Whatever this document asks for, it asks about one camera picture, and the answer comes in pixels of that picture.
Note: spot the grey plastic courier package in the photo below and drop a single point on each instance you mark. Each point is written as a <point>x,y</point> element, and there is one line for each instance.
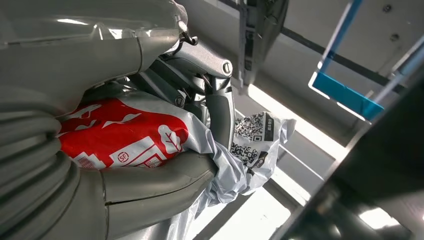
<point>132,136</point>

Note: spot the blue metal frame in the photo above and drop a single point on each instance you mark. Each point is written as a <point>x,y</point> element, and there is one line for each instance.
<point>344,94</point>

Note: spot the dark hanging panel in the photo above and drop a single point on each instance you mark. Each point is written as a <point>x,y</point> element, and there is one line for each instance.
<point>265,33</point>

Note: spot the black weighing device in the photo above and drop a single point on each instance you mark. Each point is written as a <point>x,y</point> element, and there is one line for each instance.
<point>381,159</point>

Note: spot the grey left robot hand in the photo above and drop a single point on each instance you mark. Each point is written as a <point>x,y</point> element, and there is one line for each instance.
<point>66,63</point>

